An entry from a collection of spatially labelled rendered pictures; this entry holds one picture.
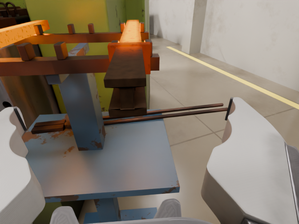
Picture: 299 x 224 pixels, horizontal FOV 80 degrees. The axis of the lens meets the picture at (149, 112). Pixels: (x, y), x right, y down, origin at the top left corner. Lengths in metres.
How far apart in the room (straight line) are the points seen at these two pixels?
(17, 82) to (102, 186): 0.43
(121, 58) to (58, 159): 0.37
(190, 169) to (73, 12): 1.14
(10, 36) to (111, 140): 0.31
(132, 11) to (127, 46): 0.89
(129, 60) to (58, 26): 0.58
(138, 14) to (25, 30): 0.71
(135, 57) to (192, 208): 1.10
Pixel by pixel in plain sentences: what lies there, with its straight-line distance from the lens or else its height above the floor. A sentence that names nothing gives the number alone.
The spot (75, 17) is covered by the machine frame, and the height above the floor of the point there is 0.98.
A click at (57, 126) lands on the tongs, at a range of 0.58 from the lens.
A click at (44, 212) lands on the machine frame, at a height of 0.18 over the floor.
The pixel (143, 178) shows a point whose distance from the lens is 0.40.
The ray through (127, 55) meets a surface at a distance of 0.17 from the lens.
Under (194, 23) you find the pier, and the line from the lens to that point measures 4.02.
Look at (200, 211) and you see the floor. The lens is 1.20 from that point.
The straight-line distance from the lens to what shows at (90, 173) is 0.43.
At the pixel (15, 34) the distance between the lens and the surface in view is 0.46.
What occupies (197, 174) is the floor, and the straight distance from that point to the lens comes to 1.35.
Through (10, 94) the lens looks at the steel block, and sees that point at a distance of 0.66.
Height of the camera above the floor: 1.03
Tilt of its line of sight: 33 degrees down
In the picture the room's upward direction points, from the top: 1 degrees counter-clockwise
